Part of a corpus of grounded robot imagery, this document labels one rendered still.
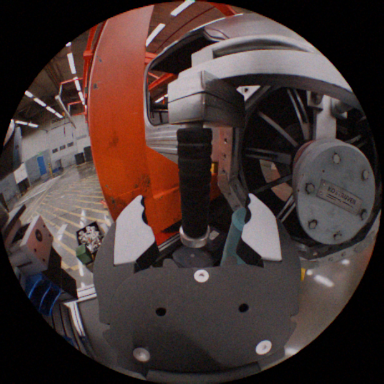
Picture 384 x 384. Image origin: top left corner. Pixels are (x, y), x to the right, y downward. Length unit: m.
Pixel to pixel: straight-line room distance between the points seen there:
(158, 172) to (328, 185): 0.44
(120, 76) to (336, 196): 0.48
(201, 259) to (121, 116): 0.59
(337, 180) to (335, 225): 0.06
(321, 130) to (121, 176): 0.50
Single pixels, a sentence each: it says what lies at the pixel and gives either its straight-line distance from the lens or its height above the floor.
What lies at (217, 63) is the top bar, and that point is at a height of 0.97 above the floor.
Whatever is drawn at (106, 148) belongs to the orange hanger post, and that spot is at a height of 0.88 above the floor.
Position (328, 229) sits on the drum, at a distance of 0.19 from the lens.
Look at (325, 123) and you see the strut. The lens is 0.32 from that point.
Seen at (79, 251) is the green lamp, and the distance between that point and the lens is 0.40.
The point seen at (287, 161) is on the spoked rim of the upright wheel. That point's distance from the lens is 0.41.
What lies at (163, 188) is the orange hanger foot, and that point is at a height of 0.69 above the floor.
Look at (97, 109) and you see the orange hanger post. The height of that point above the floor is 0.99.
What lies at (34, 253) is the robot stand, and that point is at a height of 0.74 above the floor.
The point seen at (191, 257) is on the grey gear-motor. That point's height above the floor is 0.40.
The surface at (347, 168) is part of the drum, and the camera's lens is 0.17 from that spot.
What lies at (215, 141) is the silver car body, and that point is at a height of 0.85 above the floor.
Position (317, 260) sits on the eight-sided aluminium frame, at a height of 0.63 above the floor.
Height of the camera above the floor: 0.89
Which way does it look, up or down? 28 degrees down
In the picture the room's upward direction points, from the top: 1 degrees counter-clockwise
